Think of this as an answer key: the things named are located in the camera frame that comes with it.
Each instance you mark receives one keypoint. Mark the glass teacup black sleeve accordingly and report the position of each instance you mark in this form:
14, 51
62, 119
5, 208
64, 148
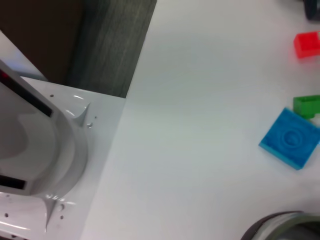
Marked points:
287, 227
312, 10

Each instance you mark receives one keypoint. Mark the white robot torso base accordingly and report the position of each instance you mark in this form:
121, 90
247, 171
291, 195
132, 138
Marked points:
50, 150

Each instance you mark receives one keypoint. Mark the blue square toy brick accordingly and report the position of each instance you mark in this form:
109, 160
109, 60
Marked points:
290, 140

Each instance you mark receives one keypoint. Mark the green toy brick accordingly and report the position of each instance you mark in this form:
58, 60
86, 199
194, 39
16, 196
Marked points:
306, 105

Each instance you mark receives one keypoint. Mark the small red square brick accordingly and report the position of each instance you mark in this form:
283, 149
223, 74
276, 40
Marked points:
306, 45

